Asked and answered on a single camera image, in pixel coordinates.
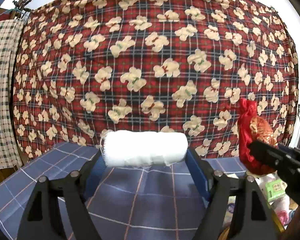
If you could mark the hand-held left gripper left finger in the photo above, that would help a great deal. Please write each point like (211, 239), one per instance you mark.
(95, 177)

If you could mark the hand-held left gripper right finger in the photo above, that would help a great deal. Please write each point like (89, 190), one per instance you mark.
(198, 177)

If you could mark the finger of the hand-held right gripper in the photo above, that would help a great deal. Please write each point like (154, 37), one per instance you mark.
(265, 155)
(286, 148)

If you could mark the green tissue packet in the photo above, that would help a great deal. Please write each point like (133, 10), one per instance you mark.
(275, 190)

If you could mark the red gold brocade pouch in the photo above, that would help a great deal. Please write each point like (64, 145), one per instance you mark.
(247, 130)

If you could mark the gold rectangular tin box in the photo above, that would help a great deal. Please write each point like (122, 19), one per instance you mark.
(275, 226)

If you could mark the blue plaid bed sheet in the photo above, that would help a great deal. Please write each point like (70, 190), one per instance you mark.
(145, 192)

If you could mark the red plaid bear-print quilt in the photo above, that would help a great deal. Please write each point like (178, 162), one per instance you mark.
(152, 67)

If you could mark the white green checkered cloth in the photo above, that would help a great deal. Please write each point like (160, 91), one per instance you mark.
(1, 92)

